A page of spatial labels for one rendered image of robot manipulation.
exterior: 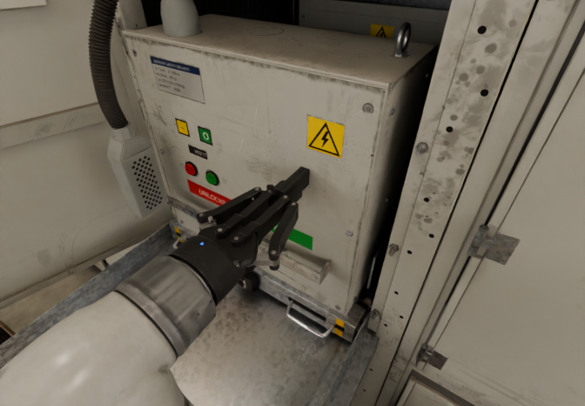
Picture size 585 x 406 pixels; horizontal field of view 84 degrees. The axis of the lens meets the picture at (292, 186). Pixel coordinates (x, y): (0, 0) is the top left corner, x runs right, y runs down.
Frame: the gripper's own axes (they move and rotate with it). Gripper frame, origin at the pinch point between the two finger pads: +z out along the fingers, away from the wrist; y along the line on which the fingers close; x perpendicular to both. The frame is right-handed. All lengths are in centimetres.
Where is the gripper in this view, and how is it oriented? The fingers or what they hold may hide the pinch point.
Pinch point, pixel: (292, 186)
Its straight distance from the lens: 48.3
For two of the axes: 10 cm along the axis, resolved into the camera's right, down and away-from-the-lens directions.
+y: 8.4, 3.3, -4.4
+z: 5.5, -5.1, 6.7
